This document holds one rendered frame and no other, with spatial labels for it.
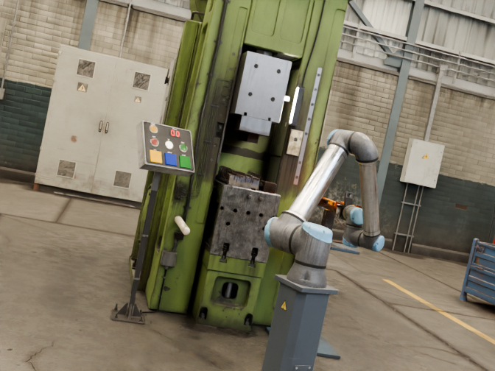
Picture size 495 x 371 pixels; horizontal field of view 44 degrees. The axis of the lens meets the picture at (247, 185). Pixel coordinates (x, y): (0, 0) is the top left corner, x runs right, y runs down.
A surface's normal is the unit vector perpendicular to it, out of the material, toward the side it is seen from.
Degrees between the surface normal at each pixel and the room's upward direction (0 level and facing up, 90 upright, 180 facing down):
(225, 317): 90
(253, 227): 90
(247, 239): 90
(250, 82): 90
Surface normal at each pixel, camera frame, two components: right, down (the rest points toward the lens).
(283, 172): 0.22, 0.10
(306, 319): 0.52, 0.15
